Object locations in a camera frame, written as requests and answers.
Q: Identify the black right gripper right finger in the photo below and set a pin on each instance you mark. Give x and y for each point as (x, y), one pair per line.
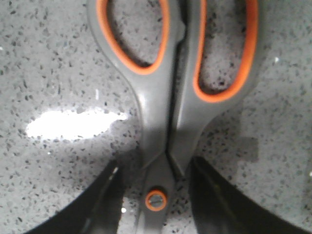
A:
(220, 208)

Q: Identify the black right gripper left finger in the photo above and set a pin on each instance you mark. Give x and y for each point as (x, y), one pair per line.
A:
(96, 211)

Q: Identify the grey orange scissors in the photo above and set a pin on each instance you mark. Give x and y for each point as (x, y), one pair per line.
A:
(174, 109)

